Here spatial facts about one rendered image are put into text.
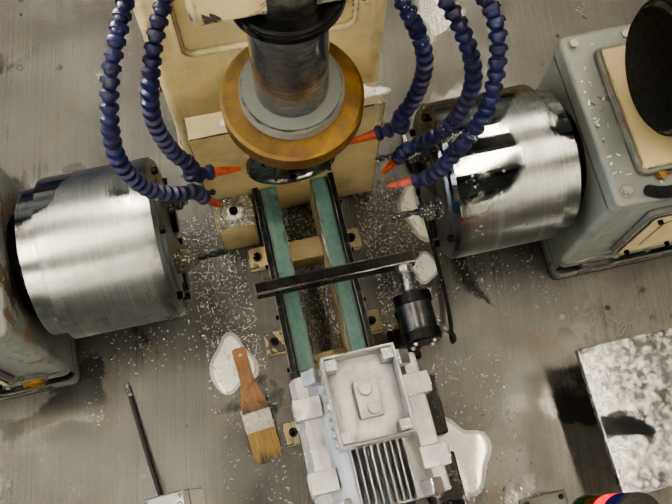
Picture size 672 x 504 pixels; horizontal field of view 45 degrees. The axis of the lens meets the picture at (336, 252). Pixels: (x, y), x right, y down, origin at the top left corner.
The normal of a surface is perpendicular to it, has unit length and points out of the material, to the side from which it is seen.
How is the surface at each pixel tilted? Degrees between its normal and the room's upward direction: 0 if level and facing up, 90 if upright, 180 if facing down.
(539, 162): 21
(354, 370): 1
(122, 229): 9
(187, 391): 0
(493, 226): 62
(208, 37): 90
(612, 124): 0
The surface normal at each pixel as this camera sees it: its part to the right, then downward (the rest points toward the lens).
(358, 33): 0.22, 0.93
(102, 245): 0.08, -0.03
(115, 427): 0.02, -0.31
